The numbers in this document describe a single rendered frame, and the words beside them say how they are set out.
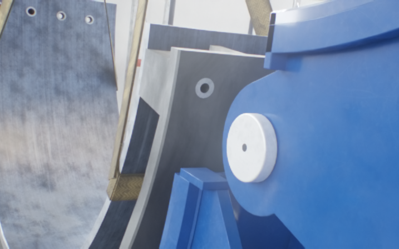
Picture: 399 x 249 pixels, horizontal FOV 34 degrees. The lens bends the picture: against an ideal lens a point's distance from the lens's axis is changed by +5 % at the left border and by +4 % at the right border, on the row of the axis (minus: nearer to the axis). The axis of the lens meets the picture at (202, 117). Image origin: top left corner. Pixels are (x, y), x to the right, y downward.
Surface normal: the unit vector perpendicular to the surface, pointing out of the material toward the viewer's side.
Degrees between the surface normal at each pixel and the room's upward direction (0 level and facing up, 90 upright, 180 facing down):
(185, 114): 99
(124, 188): 115
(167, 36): 91
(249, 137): 90
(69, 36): 75
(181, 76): 95
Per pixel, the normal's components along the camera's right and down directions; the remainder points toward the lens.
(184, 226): 0.46, 0.36
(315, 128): -0.87, -0.03
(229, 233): 0.46, -0.46
